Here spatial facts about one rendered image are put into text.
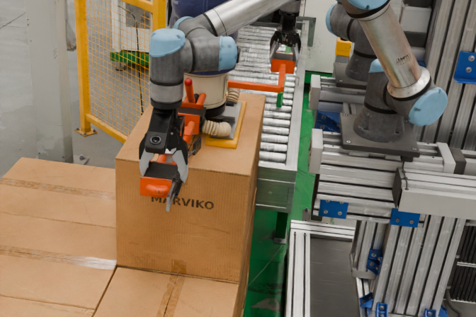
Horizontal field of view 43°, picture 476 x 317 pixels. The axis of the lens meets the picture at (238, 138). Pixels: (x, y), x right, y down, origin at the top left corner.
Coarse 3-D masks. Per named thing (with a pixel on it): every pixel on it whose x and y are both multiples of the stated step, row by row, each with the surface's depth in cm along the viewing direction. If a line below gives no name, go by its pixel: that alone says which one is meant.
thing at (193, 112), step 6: (180, 108) 176; (186, 108) 176; (192, 108) 177; (198, 108) 177; (204, 108) 175; (180, 114) 170; (186, 114) 170; (192, 114) 173; (198, 114) 174; (204, 114) 174; (186, 120) 171; (192, 120) 171; (198, 120) 170; (204, 120) 176; (186, 126) 172; (198, 126) 171; (198, 132) 172
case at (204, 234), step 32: (256, 96) 225; (256, 128) 201; (128, 160) 177; (192, 160) 179; (224, 160) 180; (256, 160) 214; (128, 192) 182; (192, 192) 179; (224, 192) 178; (128, 224) 187; (160, 224) 186; (192, 224) 184; (224, 224) 183; (128, 256) 193; (160, 256) 191; (192, 256) 190; (224, 256) 188
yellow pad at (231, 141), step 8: (232, 104) 206; (240, 104) 212; (240, 112) 207; (216, 120) 199; (224, 120) 194; (232, 120) 200; (240, 120) 201; (232, 128) 195; (240, 128) 197; (208, 136) 190; (216, 136) 189; (232, 136) 190; (208, 144) 187; (216, 144) 187; (224, 144) 187; (232, 144) 187
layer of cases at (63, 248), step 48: (0, 192) 228; (48, 192) 230; (96, 192) 233; (0, 240) 203; (48, 240) 205; (96, 240) 207; (0, 288) 182; (48, 288) 184; (96, 288) 185; (144, 288) 187; (192, 288) 188; (240, 288) 207
